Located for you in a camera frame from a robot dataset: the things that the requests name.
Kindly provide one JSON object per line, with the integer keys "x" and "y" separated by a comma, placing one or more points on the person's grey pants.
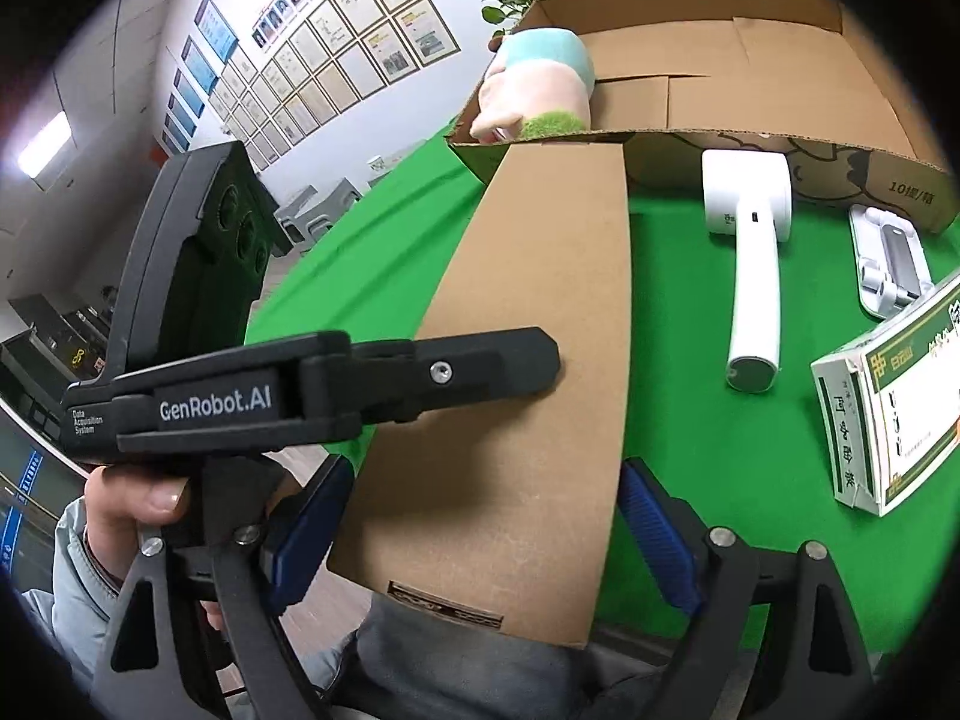
{"x": 450, "y": 671}

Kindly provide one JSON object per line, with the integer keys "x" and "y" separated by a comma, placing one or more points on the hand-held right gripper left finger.
{"x": 307, "y": 540}

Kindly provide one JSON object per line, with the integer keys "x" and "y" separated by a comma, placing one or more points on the grey armchair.
{"x": 300, "y": 223}
{"x": 334, "y": 199}

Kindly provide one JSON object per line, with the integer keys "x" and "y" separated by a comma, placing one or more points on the pink pig plush toy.
{"x": 540, "y": 82}

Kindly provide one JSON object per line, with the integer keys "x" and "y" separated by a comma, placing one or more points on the ceiling light panel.
{"x": 41, "y": 144}

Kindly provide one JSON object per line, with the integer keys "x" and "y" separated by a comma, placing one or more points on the white handheld lint remover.
{"x": 754, "y": 292}

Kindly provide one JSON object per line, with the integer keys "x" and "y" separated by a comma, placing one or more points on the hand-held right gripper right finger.
{"x": 660, "y": 540}

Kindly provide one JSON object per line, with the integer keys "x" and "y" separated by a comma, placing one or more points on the white plastic tray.
{"x": 892, "y": 255}

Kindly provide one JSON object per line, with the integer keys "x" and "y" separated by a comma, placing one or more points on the green and white medicine box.
{"x": 900, "y": 420}

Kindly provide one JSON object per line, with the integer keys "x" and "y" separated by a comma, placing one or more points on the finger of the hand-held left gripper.
{"x": 465, "y": 371}

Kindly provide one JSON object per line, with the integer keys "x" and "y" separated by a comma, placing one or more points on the person's left forearm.
{"x": 64, "y": 615}

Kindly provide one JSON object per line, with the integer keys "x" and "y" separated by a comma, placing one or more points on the white cup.
{"x": 376, "y": 163}

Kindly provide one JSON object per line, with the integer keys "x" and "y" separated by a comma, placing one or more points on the wall of framed certificates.
{"x": 337, "y": 60}

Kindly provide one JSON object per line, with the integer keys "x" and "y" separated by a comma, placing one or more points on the group of blue wall posters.
{"x": 199, "y": 67}

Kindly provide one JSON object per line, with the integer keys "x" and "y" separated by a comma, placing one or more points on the brown cardboard box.
{"x": 540, "y": 277}

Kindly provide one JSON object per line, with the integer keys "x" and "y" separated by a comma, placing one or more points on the person's left hand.
{"x": 135, "y": 499}

